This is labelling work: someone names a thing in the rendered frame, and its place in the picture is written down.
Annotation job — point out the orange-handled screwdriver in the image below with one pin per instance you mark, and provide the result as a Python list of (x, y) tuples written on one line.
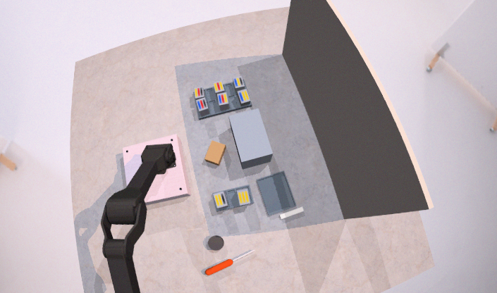
[(223, 265)]

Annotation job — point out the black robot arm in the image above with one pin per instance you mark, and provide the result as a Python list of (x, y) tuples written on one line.
[(128, 207)]

